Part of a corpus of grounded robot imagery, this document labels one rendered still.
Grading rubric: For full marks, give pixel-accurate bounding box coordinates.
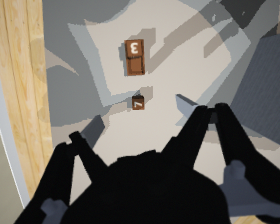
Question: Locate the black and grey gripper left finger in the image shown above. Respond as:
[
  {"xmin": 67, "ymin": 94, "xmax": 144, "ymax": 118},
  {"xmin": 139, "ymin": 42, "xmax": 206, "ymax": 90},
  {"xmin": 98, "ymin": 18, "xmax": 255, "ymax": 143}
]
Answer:
[{"xmin": 14, "ymin": 115, "xmax": 122, "ymax": 224}]

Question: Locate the brown cube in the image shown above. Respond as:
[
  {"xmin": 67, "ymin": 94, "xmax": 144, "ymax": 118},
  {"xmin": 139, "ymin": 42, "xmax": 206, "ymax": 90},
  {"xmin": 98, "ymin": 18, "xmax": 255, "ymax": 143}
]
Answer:
[
  {"xmin": 126, "ymin": 39, "xmax": 142, "ymax": 58},
  {"xmin": 132, "ymin": 96, "xmax": 144, "ymax": 110}
]

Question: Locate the brown wooden tray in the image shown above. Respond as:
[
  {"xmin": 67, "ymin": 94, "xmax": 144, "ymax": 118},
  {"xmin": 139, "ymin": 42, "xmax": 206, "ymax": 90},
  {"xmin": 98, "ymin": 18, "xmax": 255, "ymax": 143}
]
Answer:
[{"xmin": 124, "ymin": 39, "xmax": 145, "ymax": 76}]

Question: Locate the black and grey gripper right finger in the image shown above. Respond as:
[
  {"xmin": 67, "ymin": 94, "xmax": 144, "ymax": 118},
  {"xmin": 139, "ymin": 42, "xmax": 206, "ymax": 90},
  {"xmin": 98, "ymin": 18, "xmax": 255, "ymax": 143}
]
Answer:
[{"xmin": 143, "ymin": 94, "xmax": 280, "ymax": 224}]

